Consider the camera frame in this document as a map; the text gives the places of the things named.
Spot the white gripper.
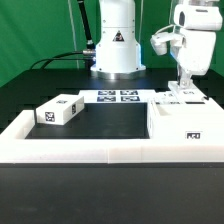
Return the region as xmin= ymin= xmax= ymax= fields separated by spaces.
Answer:
xmin=170 ymin=3 xmax=223 ymax=89

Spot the black ribbed cable hose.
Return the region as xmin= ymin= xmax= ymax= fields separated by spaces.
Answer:
xmin=77 ymin=0 xmax=96 ymax=56

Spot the white cabinet door panel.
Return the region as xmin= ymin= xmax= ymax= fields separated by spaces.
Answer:
xmin=168 ymin=81 xmax=207 ymax=103

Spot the small white box part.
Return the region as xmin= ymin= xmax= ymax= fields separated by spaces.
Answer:
xmin=36 ymin=94 xmax=84 ymax=125

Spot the black cable on table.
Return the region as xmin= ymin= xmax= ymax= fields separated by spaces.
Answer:
xmin=29 ymin=51 xmax=97 ymax=71

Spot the large white cabinet body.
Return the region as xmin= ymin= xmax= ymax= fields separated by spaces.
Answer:
xmin=147 ymin=99 xmax=224 ymax=140

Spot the white marker base plate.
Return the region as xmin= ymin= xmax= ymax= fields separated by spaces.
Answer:
xmin=79 ymin=89 xmax=155 ymax=103

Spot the white U-shaped boundary frame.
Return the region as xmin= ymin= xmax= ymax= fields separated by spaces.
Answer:
xmin=0 ymin=89 xmax=224 ymax=164

